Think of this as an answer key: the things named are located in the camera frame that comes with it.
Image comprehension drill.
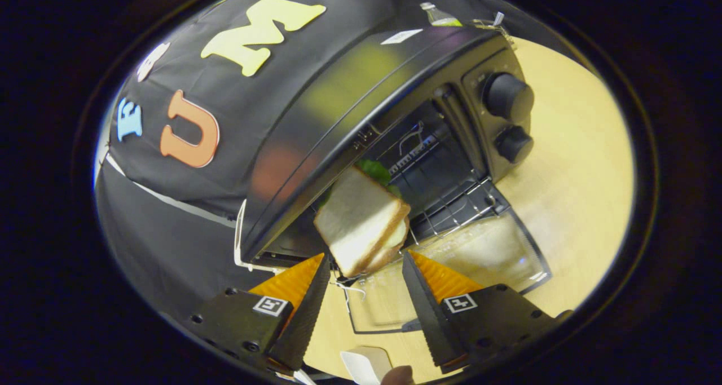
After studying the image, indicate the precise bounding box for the white plastic tray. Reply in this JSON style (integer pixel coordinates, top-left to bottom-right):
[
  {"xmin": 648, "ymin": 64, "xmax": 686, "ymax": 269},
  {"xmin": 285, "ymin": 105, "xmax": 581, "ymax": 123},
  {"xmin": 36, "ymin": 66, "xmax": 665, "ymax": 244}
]
[{"xmin": 340, "ymin": 346, "xmax": 394, "ymax": 385}]

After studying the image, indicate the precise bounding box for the black toaster oven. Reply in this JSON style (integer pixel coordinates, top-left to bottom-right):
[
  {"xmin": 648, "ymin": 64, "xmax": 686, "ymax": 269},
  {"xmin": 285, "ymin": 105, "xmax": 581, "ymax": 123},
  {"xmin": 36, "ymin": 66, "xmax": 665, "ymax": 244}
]
[{"xmin": 236, "ymin": 25, "xmax": 554, "ymax": 335}]

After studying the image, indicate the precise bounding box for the white string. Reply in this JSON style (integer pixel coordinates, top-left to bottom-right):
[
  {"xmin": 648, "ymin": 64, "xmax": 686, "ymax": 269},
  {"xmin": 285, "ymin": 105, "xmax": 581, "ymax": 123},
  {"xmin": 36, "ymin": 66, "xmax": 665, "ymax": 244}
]
[{"xmin": 331, "ymin": 276, "xmax": 368, "ymax": 303}]

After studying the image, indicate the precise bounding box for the white bread sandwich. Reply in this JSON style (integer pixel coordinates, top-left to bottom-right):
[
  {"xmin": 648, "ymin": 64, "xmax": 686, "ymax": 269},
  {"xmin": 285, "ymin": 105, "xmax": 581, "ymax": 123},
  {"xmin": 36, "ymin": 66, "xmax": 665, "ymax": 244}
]
[{"xmin": 313, "ymin": 158, "xmax": 412, "ymax": 278}]

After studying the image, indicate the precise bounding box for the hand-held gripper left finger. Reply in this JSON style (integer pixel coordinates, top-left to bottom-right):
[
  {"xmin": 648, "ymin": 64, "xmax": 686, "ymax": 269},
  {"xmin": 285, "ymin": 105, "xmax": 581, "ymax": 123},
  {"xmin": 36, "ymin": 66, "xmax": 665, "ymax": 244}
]
[{"xmin": 183, "ymin": 253, "xmax": 332, "ymax": 373}]

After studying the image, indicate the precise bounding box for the green drink bottle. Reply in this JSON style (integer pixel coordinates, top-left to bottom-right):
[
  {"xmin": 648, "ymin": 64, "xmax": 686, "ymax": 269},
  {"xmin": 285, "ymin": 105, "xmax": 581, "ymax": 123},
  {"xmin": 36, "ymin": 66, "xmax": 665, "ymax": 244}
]
[{"xmin": 420, "ymin": 2, "xmax": 464, "ymax": 28}]

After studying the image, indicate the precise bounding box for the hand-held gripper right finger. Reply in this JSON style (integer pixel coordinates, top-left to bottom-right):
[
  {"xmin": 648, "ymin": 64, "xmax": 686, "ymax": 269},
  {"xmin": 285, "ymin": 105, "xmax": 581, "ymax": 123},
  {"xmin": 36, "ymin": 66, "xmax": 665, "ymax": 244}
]
[{"xmin": 401, "ymin": 250, "xmax": 575, "ymax": 374}]

